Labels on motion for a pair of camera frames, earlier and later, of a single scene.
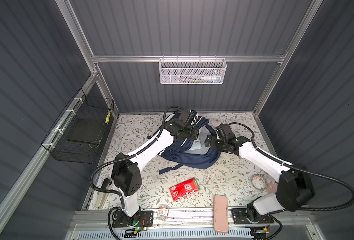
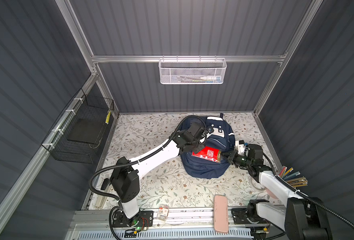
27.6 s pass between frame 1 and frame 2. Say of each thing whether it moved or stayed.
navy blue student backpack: moved
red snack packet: moved
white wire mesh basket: stayed
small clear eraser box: stayed
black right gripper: moved
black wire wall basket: stayed
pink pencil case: stayed
